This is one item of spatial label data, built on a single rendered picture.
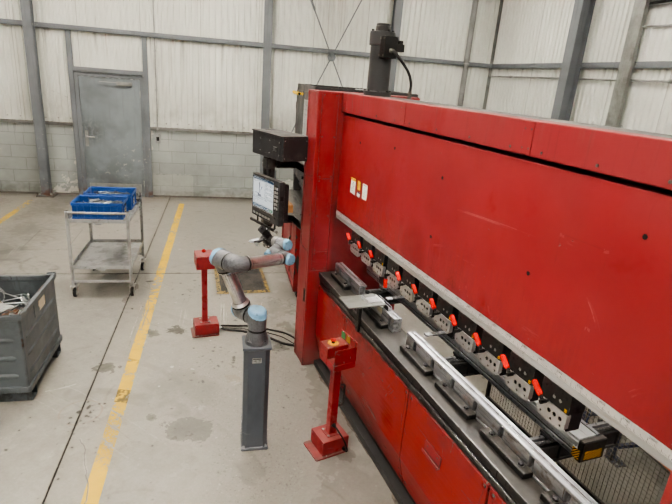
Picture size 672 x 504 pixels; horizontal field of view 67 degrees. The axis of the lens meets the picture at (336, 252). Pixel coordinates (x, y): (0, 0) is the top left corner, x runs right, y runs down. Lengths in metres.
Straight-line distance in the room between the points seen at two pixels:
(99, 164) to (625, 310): 9.40
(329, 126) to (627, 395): 2.76
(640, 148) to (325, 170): 2.58
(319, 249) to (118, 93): 6.66
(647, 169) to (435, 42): 9.11
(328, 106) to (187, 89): 6.30
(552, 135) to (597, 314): 0.68
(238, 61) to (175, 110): 1.45
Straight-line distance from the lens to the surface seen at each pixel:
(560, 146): 2.09
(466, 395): 2.74
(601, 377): 2.06
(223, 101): 9.98
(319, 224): 4.07
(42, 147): 10.34
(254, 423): 3.57
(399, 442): 3.23
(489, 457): 2.51
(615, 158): 1.93
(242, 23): 9.99
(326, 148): 3.95
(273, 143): 4.10
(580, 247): 2.04
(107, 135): 10.22
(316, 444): 3.69
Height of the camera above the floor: 2.40
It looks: 19 degrees down
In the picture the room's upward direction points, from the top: 5 degrees clockwise
